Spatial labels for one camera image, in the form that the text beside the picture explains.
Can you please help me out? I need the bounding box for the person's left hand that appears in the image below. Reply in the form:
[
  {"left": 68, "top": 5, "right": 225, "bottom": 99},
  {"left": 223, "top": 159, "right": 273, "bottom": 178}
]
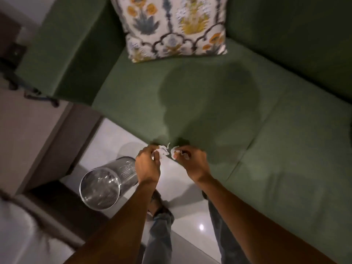
[{"left": 134, "top": 145, "right": 161, "bottom": 185}]

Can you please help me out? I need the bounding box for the person's right hand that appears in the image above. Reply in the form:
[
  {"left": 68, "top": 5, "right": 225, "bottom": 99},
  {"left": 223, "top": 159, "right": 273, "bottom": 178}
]
[{"left": 173, "top": 146, "right": 210, "bottom": 184}]

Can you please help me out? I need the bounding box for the white paper scrap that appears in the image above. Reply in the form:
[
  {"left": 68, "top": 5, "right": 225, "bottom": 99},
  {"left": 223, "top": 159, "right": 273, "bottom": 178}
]
[
  {"left": 170, "top": 146, "right": 190, "bottom": 160},
  {"left": 152, "top": 143, "right": 171, "bottom": 158}
]

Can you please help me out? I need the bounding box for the person's left forearm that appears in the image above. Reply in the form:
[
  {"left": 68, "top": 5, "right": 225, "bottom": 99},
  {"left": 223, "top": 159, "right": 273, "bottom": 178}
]
[{"left": 64, "top": 179, "right": 159, "bottom": 264}]

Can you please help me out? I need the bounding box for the person's right forearm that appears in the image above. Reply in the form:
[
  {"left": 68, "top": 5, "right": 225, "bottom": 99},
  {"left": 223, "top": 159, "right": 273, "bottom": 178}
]
[{"left": 195, "top": 174, "right": 337, "bottom": 264}]

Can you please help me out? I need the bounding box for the person's left foot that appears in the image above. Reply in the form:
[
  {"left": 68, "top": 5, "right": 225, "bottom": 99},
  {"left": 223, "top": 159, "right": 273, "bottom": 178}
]
[{"left": 147, "top": 190, "right": 169, "bottom": 221}]

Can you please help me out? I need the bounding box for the metal mesh waste bin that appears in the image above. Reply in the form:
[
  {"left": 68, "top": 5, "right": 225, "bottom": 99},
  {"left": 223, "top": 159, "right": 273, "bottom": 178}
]
[{"left": 79, "top": 156, "right": 139, "bottom": 210}]

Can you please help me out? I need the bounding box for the green fabric sofa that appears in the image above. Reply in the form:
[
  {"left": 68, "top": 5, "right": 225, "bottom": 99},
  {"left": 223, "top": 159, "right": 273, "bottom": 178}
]
[{"left": 15, "top": 0, "right": 352, "bottom": 264}]

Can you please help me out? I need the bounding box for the person's left leg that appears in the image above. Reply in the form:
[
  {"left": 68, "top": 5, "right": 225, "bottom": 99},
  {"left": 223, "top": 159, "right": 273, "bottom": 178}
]
[{"left": 141, "top": 212, "right": 175, "bottom": 264}]

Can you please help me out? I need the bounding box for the person's leg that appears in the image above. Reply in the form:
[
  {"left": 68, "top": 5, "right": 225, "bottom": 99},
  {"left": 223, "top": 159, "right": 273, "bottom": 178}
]
[
  {"left": 141, "top": 212, "right": 175, "bottom": 264},
  {"left": 202, "top": 191, "right": 251, "bottom": 264}
]

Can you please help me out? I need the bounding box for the person's right leg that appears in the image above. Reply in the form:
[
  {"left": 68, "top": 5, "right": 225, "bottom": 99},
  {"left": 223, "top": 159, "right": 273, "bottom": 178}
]
[{"left": 202, "top": 191, "right": 251, "bottom": 264}]

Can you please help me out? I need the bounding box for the floral patterned cushion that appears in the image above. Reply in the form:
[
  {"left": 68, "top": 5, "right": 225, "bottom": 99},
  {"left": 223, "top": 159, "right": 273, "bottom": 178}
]
[{"left": 109, "top": 0, "right": 229, "bottom": 63}]

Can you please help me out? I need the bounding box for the white furniture edge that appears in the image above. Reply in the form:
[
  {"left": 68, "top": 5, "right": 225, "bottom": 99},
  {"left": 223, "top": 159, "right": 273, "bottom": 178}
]
[{"left": 0, "top": 190, "right": 86, "bottom": 264}]

